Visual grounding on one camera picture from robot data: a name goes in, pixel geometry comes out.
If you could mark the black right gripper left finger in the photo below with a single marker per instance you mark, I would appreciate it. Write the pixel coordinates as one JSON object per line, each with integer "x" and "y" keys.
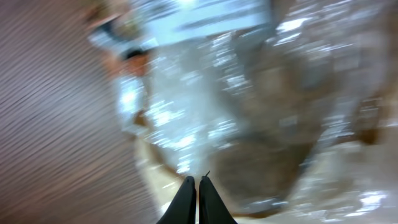
{"x": 182, "y": 209}

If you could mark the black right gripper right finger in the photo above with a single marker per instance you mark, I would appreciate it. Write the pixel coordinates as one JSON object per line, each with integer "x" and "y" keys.
{"x": 212, "y": 210}

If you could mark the brown snack pouch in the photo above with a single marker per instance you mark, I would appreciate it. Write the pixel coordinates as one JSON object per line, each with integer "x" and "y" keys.
{"x": 289, "y": 107}

